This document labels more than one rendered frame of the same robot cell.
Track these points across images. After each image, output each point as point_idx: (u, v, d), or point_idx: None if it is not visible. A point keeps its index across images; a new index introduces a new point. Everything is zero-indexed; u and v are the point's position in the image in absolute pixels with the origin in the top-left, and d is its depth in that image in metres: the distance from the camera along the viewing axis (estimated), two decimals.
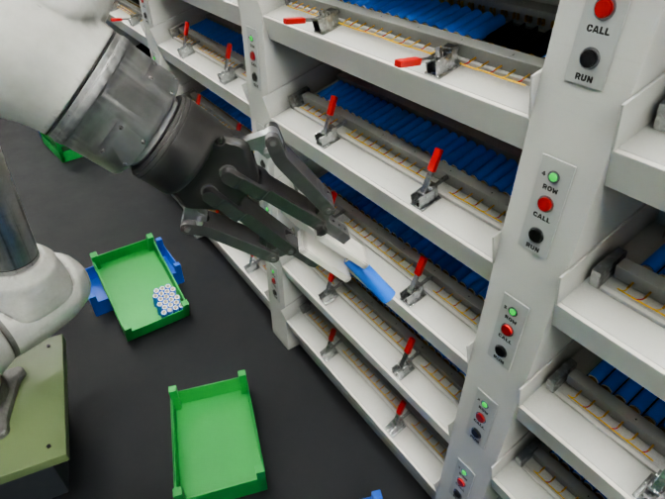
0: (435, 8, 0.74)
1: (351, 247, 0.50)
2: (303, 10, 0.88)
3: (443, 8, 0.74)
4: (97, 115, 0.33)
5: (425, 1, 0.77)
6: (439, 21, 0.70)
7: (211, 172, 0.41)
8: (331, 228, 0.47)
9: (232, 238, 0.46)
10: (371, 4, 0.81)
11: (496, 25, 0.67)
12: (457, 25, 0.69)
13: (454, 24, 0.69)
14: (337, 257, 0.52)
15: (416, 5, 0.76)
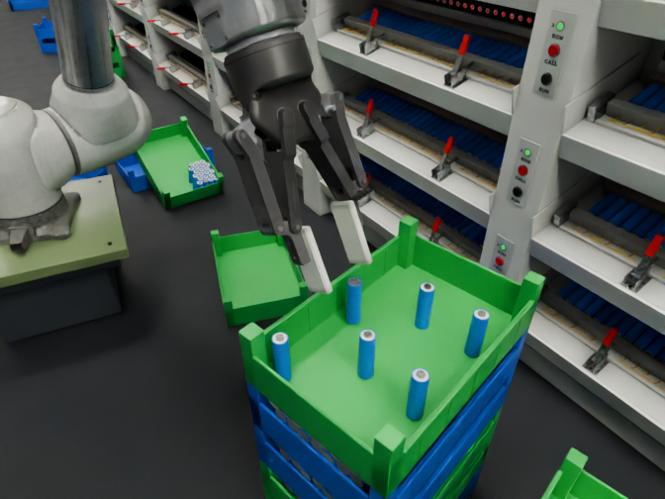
0: None
1: (309, 271, 0.48)
2: None
3: None
4: None
5: None
6: None
7: None
8: (288, 241, 0.47)
9: (330, 143, 0.51)
10: None
11: None
12: None
13: None
14: (358, 249, 0.52)
15: None
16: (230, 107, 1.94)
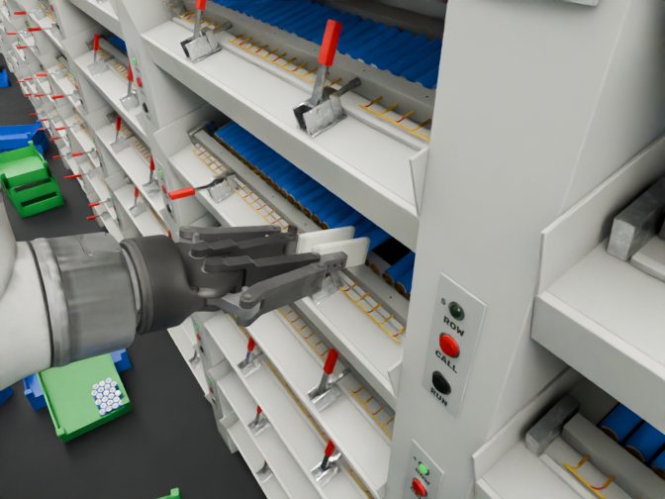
0: (332, 192, 0.66)
1: (332, 239, 0.52)
2: (204, 161, 0.80)
3: None
4: (56, 240, 0.34)
5: None
6: (331, 216, 0.63)
7: (190, 262, 0.41)
8: (300, 236, 0.50)
9: (277, 277, 0.41)
10: (270, 169, 0.73)
11: None
12: (347, 225, 0.61)
13: (344, 223, 0.61)
14: (349, 255, 0.51)
15: (313, 181, 0.69)
16: None
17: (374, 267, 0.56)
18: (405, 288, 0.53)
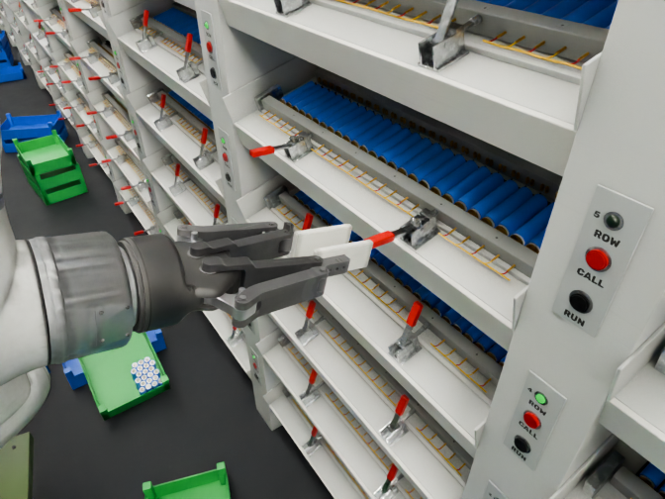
0: (415, 147, 0.67)
1: (352, 259, 0.49)
2: (275, 125, 0.81)
3: (424, 147, 0.67)
4: None
5: (404, 134, 0.70)
6: (419, 168, 0.64)
7: None
8: None
9: None
10: (346, 129, 0.74)
11: (480, 180, 0.60)
12: (437, 175, 0.62)
13: (434, 174, 0.62)
14: (338, 235, 0.52)
15: (394, 138, 0.70)
16: None
17: (472, 213, 0.57)
18: (508, 231, 0.54)
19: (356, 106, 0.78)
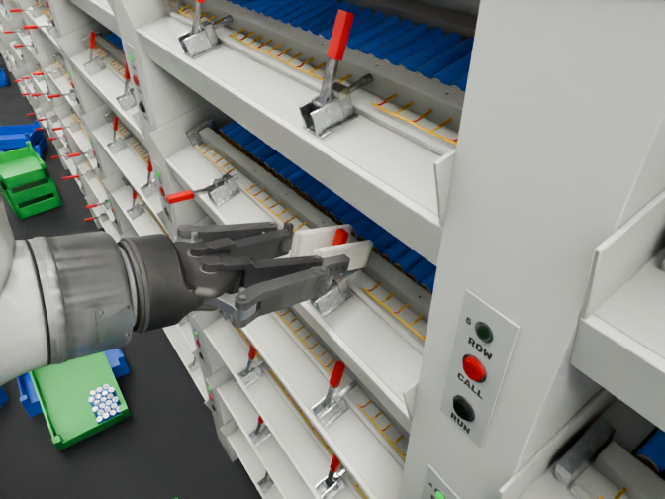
0: None
1: (352, 259, 0.49)
2: (211, 158, 0.77)
3: None
4: None
5: None
6: (347, 214, 0.60)
7: None
8: None
9: None
10: (281, 166, 0.70)
11: None
12: (365, 223, 0.58)
13: (362, 222, 0.58)
14: None
15: None
16: None
17: (396, 268, 0.53)
18: (429, 290, 0.50)
19: None
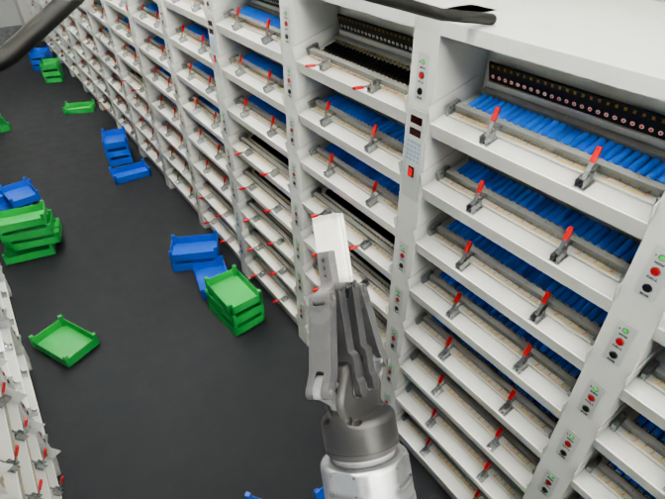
0: None
1: (328, 238, 0.49)
2: (644, 449, 1.22)
3: None
4: None
5: None
6: None
7: (362, 398, 0.49)
8: (333, 275, 0.48)
9: (374, 332, 0.52)
10: None
11: None
12: None
13: None
14: (325, 233, 0.51)
15: None
16: (402, 425, 2.20)
17: None
18: None
19: None
